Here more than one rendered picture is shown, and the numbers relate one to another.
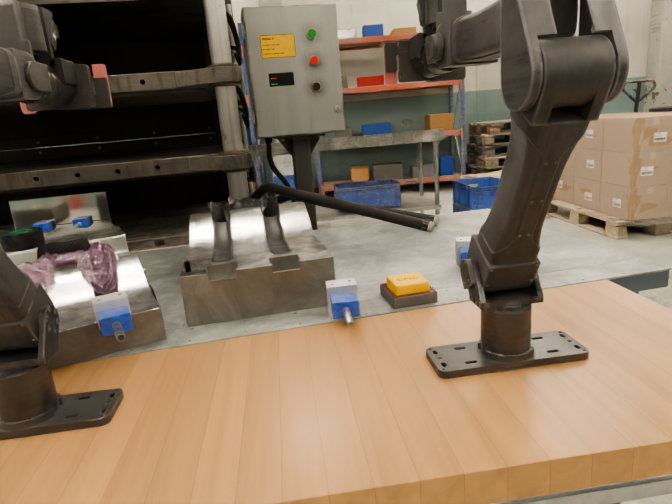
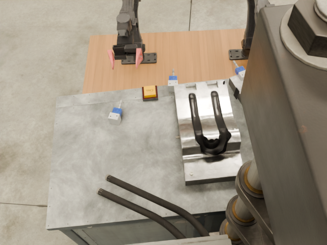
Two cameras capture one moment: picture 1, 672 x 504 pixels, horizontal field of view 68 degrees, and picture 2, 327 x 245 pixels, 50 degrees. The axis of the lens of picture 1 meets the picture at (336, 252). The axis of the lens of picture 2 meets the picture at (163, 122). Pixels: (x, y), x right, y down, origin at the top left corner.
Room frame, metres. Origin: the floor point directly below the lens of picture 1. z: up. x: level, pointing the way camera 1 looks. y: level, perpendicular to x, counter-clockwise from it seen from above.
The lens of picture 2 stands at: (1.88, 0.14, 2.32)
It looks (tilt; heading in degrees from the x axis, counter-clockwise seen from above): 60 degrees down; 191
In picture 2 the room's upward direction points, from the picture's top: 7 degrees counter-clockwise
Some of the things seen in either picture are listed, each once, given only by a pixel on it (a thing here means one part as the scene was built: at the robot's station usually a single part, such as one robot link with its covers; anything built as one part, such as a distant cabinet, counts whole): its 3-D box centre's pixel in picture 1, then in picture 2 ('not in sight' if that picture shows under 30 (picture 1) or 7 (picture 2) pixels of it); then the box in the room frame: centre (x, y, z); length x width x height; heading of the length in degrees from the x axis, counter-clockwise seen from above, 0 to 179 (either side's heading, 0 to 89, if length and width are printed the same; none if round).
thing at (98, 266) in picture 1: (65, 264); not in sight; (0.91, 0.51, 0.90); 0.26 x 0.18 x 0.08; 28
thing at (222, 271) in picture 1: (223, 277); (212, 86); (0.82, 0.20, 0.87); 0.05 x 0.05 x 0.04; 10
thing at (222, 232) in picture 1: (245, 225); (208, 119); (1.04, 0.19, 0.92); 0.35 x 0.16 x 0.09; 10
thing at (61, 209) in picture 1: (86, 211); not in sight; (1.75, 0.86, 0.87); 0.50 x 0.27 x 0.17; 10
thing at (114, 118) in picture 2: (471, 257); (117, 111); (0.97, -0.27, 0.83); 0.13 x 0.05 x 0.05; 171
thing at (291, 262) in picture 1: (285, 269); (190, 89); (0.84, 0.09, 0.87); 0.05 x 0.05 x 0.04; 10
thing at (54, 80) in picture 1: (31, 78); not in sight; (0.75, 0.41, 1.21); 0.07 x 0.06 x 0.07; 6
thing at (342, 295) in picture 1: (345, 307); (172, 78); (0.75, -0.01, 0.83); 0.13 x 0.05 x 0.05; 4
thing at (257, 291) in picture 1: (253, 245); (206, 127); (1.06, 0.18, 0.87); 0.50 x 0.26 x 0.14; 10
